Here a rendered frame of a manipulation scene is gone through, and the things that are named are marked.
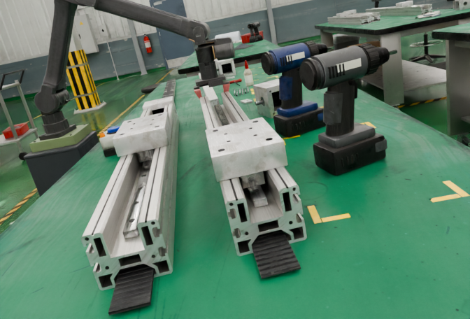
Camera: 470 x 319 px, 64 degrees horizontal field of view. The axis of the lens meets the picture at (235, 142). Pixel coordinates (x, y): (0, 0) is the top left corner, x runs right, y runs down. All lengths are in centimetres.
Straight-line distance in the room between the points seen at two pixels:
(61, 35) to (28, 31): 1218
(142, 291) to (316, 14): 1208
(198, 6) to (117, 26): 255
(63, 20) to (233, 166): 98
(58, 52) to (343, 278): 120
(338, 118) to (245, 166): 23
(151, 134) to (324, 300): 49
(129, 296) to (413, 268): 34
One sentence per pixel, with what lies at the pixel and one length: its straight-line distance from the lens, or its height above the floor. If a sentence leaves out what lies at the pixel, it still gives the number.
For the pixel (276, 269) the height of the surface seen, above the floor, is 79.
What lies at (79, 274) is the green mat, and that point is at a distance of 63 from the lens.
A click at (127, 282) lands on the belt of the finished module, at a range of 55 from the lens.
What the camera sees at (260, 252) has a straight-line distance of 52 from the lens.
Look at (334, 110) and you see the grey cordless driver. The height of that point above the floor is 90.
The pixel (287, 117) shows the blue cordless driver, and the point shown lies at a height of 83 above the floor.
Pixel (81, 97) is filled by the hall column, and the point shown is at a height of 27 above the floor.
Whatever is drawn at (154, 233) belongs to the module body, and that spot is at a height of 84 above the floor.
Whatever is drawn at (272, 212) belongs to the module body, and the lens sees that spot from 54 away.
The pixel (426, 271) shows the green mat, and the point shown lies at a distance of 50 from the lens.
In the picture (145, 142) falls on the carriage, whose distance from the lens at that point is 80.
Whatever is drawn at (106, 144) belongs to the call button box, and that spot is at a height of 82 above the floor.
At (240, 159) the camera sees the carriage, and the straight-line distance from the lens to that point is 56.
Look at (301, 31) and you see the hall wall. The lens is 1234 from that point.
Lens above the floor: 109
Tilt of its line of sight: 18 degrees down
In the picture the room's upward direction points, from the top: 12 degrees counter-clockwise
